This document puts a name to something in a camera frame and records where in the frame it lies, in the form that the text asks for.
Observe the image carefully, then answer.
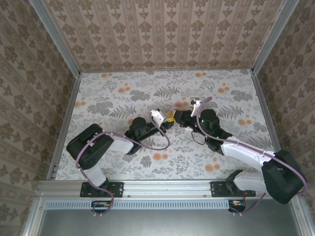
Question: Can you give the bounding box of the grey metal sheet panel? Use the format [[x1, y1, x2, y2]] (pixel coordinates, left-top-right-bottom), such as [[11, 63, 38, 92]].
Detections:
[[36, 208, 300, 236]]

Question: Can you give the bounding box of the aluminium panel edge profile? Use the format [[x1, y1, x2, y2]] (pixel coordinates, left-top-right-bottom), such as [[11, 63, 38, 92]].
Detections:
[[290, 198, 315, 236], [22, 198, 46, 236]]

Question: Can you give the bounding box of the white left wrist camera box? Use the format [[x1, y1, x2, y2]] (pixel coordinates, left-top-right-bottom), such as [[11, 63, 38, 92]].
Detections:
[[150, 109, 165, 125]]

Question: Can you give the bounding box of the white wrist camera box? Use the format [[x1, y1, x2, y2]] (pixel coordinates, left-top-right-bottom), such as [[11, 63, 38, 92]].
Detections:
[[190, 97, 204, 118], [150, 109, 165, 125]]

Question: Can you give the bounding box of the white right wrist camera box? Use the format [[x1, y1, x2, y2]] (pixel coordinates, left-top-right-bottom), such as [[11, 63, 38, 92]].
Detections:
[[190, 97, 204, 118]]

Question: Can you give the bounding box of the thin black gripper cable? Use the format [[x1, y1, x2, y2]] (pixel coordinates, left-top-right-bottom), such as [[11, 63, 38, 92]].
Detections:
[[191, 130, 207, 146]]

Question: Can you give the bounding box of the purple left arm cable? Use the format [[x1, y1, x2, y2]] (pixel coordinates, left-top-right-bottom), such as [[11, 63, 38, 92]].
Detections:
[[75, 117, 170, 217]]

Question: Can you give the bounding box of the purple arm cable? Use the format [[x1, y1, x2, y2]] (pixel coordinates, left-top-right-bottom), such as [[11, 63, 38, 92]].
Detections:
[[196, 97, 308, 215], [75, 117, 170, 217]]

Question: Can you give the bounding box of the thin aluminium table rail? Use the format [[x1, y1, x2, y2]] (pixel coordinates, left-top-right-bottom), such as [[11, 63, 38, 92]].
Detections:
[[80, 68, 254, 73]]

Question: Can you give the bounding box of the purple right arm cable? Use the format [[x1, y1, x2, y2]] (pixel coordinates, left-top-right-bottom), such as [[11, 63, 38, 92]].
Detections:
[[196, 97, 308, 215]]

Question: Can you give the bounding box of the aluminium table side rail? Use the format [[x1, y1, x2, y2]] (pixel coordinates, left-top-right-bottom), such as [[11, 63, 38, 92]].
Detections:
[[251, 71, 291, 179], [46, 71, 82, 181]]

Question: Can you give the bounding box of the long aluminium frame rail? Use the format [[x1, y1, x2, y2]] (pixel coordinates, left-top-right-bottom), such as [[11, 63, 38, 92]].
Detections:
[[36, 178, 303, 199]]

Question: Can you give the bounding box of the grey slotted cable duct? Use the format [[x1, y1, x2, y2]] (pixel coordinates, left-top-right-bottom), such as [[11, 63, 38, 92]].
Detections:
[[45, 199, 231, 210]]

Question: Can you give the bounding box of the black cable port with wires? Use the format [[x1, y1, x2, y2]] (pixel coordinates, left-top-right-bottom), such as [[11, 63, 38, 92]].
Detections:
[[227, 199, 247, 213], [91, 200, 115, 214]]

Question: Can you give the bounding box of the aluminium corner post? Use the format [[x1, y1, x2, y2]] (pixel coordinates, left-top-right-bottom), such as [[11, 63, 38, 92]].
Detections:
[[252, 0, 300, 76], [28, 0, 82, 77]]

